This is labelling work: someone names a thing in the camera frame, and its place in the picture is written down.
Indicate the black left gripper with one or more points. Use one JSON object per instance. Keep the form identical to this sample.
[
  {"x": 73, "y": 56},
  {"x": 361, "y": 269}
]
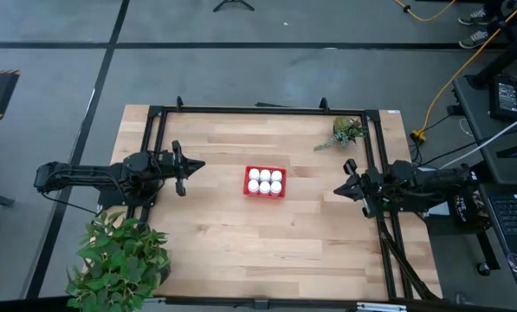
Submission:
[{"x": 169, "y": 164}]

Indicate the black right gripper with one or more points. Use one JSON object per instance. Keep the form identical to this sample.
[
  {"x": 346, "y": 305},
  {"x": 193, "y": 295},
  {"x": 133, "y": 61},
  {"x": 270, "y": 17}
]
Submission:
[{"x": 372, "y": 186}]

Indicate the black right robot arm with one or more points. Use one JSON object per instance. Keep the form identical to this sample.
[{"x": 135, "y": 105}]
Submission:
[{"x": 435, "y": 182}]

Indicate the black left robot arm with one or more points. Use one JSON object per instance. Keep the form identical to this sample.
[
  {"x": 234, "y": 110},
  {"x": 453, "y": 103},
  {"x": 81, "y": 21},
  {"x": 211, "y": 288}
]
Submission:
[{"x": 89, "y": 175}]

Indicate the red plastic basket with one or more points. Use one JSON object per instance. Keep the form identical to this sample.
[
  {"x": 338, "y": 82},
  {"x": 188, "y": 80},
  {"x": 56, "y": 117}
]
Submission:
[{"x": 264, "y": 196}]

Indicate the small potted succulent plant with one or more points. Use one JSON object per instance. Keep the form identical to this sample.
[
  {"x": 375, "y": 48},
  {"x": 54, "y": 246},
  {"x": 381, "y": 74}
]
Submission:
[{"x": 344, "y": 130}]

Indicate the black bag with lettering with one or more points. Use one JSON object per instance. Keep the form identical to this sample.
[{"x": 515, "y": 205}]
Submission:
[{"x": 463, "y": 208}]

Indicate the large green leafy plant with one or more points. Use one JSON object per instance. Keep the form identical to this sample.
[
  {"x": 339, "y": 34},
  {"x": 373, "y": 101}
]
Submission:
[{"x": 119, "y": 264}]

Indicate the white label strip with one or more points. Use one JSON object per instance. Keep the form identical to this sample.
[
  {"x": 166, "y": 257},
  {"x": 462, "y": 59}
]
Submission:
[{"x": 381, "y": 307}]

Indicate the black desk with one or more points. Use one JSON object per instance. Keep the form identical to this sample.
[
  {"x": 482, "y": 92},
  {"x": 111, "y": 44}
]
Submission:
[{"x": 479, "y": 112}]

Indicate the black caster wheel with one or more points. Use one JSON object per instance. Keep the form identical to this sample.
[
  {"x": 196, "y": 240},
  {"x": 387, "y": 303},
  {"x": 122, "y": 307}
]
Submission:
[{"x": 483, "y": 269}]

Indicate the black laptop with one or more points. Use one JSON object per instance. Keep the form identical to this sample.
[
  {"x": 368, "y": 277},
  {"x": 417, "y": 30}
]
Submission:
[{"x": 515, "y": 216}]

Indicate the black tripod base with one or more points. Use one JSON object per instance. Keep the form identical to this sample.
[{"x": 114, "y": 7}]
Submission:
[{"x": 233, "y": 3}]

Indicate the black power adapter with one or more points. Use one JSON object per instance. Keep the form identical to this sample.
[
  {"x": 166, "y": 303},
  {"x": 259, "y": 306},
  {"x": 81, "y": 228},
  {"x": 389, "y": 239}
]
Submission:
[{"x": 506, "y": 97}]

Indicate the person's shoe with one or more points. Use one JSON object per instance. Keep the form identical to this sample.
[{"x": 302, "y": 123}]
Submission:
[
  {"x": 474, "y": 17},
  {"x": 474, "y": 40}
]

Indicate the black desk stand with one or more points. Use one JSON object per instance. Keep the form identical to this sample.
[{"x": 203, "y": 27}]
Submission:
[{"x": 500, "y": 58}]

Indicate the person's leg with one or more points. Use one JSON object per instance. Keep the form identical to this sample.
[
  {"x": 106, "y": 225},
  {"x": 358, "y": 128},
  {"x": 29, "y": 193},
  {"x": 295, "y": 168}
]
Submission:
[{"x": 494, "y": 4}]

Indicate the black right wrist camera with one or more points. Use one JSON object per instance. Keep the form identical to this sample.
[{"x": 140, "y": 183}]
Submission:
[{"x": 350, "y": 165}]

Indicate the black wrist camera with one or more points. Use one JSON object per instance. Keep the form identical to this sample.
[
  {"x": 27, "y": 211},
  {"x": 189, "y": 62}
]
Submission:
[
  {"x": 181, "y": 189},
  {"x": 350, "y": 165}
]

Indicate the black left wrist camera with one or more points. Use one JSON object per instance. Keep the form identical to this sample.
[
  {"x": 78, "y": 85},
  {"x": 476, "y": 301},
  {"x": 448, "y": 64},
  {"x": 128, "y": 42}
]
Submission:
[{"x": 181, "y": 189}]

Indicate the black metal table frame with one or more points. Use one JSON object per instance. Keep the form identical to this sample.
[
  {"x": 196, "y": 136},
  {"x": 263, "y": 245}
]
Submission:
[{"x": 241, "y": 109}]

